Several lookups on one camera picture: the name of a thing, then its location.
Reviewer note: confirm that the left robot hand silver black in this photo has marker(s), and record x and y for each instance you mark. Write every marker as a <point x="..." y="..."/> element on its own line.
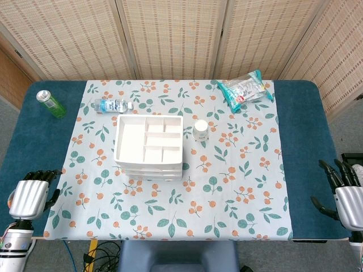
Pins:
<point x="28" y="198"/>

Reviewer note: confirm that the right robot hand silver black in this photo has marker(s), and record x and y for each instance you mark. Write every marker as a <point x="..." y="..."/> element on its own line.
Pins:
<point x="350" y="204"/>

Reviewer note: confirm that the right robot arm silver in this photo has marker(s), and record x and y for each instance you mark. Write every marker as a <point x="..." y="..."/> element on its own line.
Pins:
<point x="356" y="252"/>

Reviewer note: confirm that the teal snack bag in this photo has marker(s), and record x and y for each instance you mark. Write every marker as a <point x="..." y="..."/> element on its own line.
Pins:
<point x="244" y="89"/>

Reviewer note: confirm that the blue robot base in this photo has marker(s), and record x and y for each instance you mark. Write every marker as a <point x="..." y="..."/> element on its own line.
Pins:
<point x="178" y="256"/>

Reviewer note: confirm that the white paper cup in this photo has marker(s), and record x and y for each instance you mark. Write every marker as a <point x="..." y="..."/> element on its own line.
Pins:
<point x="200" y="129"/>

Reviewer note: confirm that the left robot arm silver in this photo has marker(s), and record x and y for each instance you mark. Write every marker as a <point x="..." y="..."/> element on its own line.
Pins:
<point x="14" y="246"/>

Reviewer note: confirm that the clear water bottle blue label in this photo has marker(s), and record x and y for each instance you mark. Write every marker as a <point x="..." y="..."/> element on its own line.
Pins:
<point x="112" y="105"/>

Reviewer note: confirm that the white clear drawer organizer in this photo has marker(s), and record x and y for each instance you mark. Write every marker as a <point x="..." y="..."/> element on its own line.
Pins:
<point x="130" y="141"/>

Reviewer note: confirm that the clear plastic drawer with pen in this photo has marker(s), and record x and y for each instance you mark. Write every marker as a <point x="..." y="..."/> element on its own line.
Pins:
<point x="153" y="166"/>

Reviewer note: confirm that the wooden door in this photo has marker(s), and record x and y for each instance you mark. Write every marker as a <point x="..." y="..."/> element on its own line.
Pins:
<point x="11" y="82"/>

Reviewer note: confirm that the floral tablecloth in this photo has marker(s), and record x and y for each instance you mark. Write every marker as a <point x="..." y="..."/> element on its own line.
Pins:
<point x="227" y="170"/>

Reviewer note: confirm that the woven folding screen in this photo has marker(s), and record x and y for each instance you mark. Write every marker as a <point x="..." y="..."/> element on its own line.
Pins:
<point x="170" y="37"/>

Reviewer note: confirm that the green bottle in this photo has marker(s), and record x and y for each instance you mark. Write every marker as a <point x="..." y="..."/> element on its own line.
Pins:
<point x="54" y="106"/>

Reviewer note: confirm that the blue table cover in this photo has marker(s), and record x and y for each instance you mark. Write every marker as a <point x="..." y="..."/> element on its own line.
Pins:
<point x="37" y="147"/>

